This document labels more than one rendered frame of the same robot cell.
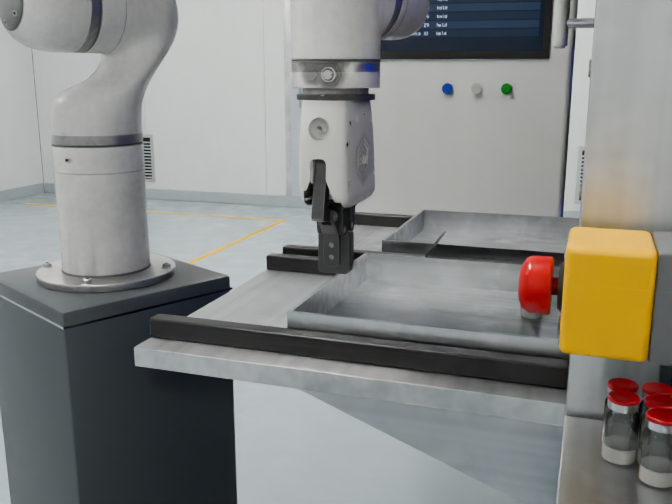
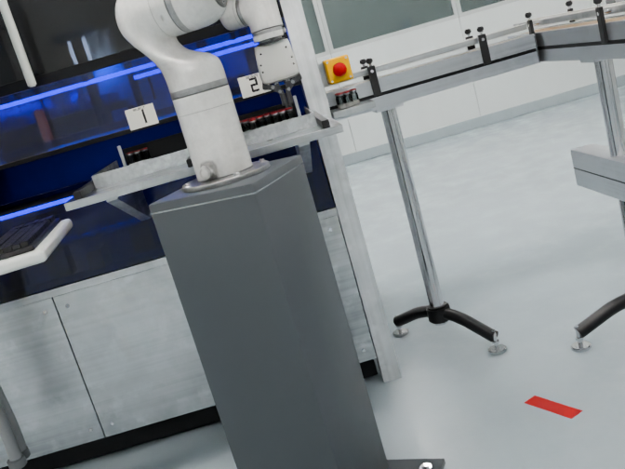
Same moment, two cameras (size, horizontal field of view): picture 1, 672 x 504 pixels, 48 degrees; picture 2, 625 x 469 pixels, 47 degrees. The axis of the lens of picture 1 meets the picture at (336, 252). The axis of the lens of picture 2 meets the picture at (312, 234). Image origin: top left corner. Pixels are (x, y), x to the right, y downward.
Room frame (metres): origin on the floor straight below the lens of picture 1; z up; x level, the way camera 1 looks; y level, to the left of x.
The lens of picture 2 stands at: (1.41, 1.81, 1.05)
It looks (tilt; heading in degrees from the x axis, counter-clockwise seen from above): 13 degrees down; 250
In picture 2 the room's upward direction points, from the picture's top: 16 degrees counter-clockwise
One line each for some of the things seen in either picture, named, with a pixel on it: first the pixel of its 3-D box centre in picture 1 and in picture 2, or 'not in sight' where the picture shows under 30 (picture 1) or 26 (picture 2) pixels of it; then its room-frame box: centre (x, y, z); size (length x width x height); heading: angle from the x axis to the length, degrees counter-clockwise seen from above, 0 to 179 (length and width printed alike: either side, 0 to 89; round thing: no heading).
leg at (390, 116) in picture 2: not in sight; (415, 217); (0.30, -0.28, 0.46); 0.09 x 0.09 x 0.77; 71
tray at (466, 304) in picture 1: (484, 307); (266, 127); (0.75, -0.16, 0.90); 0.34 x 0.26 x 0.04; 71
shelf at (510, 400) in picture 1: (447, 285); (210, 156); (0.93, -0.14, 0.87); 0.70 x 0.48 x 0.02; 161
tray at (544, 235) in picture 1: (516, 241); (151, 161); (1.07, -0.27, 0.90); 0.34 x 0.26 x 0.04; 71
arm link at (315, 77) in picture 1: (335, 77); (270, 34); (0.73, 0.00, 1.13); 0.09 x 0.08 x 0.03; 161
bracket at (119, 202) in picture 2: not in sight; (130, 207); (1.17, -0.22, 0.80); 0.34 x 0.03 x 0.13; 71
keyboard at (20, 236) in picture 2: not in sight; (20, 237); (1.46, -0.18, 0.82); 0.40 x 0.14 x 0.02; 77
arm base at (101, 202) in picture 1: (102, 210); (214, 136); (1.03, 0.33, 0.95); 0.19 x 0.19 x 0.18
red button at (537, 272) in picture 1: (547, 285); (339, 69); (0.49, -0.14, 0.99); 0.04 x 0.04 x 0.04; 71
